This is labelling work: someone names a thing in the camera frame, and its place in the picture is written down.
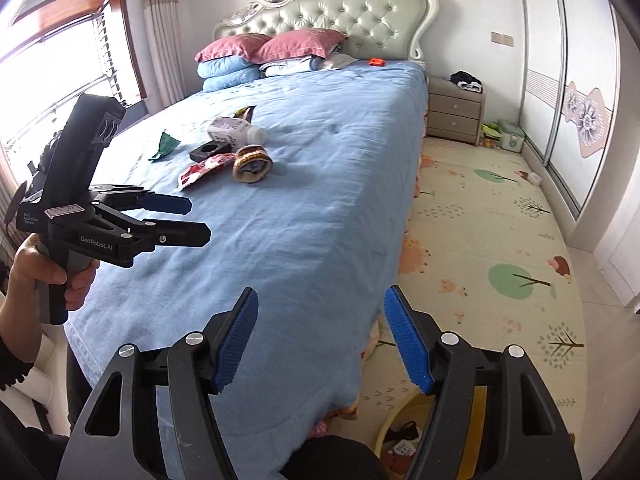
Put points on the grey bedside table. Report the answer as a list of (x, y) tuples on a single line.
[(452, 113)]

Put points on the black white clothes pile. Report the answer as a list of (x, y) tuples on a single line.
[(467, 82)]

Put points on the pink pillow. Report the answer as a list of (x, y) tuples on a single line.
[(242, 45), (298, 44)]

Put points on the blue folded quilt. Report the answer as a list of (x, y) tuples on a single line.
[(228, 72)]

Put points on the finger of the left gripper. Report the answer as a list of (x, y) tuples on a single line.
[(175, 233), (171, 204)]

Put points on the yellow trash bin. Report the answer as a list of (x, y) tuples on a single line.
[(399, 439)]

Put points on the person's left hand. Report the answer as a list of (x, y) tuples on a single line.
[(30, 266)]

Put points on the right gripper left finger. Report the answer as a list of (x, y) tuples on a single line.
[(150, 413)]

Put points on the small green white box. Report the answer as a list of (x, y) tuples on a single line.
[(512, 137)]

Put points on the white low cabinet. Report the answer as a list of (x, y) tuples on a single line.
[(617, 257)]

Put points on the green tufted headboard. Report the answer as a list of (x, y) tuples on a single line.
[(387, 29)]

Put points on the white sliding wardrobe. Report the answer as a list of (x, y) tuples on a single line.
[(572, 61)]

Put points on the white milk bottle pouch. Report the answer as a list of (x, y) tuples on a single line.
[(236, 131)]

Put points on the brown round plush slipper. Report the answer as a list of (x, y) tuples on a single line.
[(251, 164)]

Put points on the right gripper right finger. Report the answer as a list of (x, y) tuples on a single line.
[(490, 417)]

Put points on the green wrapper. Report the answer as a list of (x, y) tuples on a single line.
[(166, 145)]

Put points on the cartoon tree floor mat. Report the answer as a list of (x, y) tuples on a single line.
[(484, 256)]

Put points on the right pink pillow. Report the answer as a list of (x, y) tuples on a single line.
[(298, 44)]

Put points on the beige wall switch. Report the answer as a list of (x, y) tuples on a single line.
[(505, 40)]

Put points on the person's left forearm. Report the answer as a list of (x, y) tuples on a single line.
[(20, 333)]

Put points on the yellow brown snack wrapper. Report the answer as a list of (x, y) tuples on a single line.
[(245, 113)]

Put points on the white blue folded blanket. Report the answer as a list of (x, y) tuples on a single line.
[(291, 66)]

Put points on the window with wooden frame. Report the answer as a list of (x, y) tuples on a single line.
[(55, 51)]

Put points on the red white small wrapper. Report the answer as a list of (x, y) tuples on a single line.
[(210, 165)]

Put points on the beige striped curtain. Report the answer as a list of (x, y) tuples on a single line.
[(162, 30)]

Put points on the left pink pillow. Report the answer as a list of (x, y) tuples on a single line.
[(242, 45)]

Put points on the blue bed sheet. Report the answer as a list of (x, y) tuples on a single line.
[(318, 239)]

